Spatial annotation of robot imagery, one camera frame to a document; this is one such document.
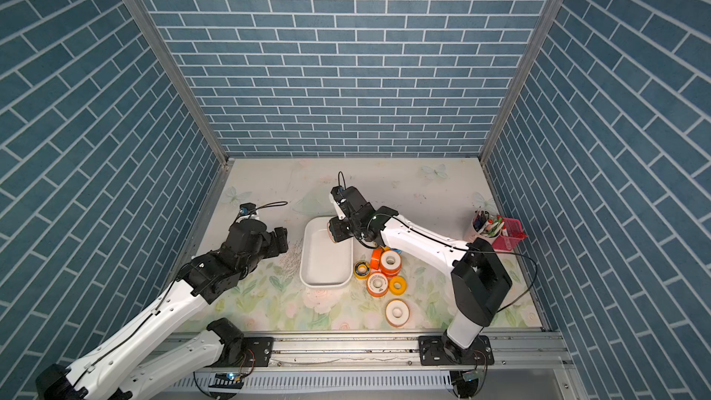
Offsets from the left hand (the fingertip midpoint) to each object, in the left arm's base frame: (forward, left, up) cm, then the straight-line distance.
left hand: (283, 234), depth 77 cm
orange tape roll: (-2, -27, -12) cm, 29 cm away
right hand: (+4, -14, -3) cm, 15 cm away
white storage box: (-2, -10, -16) cm, 19 cm away
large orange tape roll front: (-16, -33, -17) cm, 40 cm away
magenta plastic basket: (+5, -72, -8) cm, 72 cm away
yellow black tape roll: (-3, -22, -17) cm, 28 cm away
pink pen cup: (+6, -62, -5) cm, 62 cm away
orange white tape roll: (-8, -27, -16) cm, 33 cm away
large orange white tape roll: (-2, -32, -14) cm, 35 cm away
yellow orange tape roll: (-8, -34, -18) cm, 39 cm away
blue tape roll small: (+1, -33, -12) cm, 36 cm away
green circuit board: (-32, +13, -21) cm, 40 cm away
